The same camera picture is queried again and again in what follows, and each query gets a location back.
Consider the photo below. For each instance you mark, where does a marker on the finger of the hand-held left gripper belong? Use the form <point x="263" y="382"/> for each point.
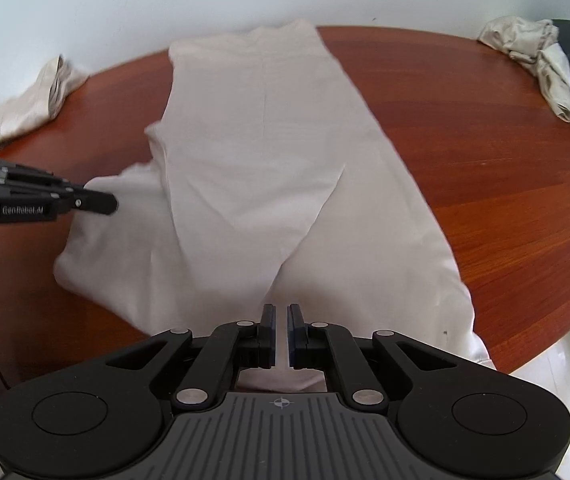
<point x="40" y="180"/>
<point x="92" y="202"/>

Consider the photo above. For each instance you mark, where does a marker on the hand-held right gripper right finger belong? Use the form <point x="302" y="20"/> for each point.
<point x="296" y="340"/>

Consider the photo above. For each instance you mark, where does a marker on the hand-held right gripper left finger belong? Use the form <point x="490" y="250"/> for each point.
<point x="267" y="340"/>

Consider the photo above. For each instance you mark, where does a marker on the beige trousers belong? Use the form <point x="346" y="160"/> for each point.
<point x="245" y="160"/>

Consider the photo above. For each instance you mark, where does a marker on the folded beige garment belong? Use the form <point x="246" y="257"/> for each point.
<point x="30" y="102"/>

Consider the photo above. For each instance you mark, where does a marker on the crumpled beige garment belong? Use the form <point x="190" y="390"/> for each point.
<point x="540" y="60"/>

